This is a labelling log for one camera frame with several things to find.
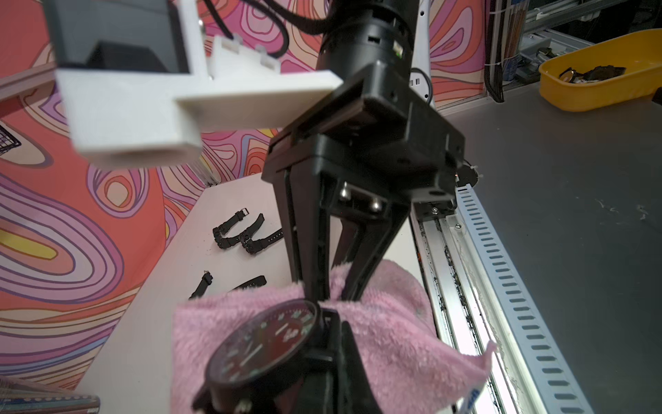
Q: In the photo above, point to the pink microfibre cloth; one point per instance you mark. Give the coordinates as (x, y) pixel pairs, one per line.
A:
(410, 370)

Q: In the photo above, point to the pencil cup with pencils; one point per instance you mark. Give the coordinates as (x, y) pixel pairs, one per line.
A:
(18, 396)

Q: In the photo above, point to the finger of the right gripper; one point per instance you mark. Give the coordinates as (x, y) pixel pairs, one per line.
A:
(298, 191)
(369, 226)

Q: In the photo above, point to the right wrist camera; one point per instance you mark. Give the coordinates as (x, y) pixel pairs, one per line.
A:
(139, 89)

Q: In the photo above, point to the back wall wire basket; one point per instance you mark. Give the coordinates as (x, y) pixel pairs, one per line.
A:
(9, 140)

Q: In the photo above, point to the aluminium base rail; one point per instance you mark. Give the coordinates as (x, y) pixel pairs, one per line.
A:
(458, 316)

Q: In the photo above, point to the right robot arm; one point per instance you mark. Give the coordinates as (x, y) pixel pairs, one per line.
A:
(355, 31)

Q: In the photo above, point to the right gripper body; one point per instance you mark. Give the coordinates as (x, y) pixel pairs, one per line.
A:
(370, 144)

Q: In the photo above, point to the yellow plastic tray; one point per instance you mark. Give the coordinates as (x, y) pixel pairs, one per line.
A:
(607, 73)

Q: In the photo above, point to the white cable duct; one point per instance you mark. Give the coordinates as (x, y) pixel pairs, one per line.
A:
(526, 335)

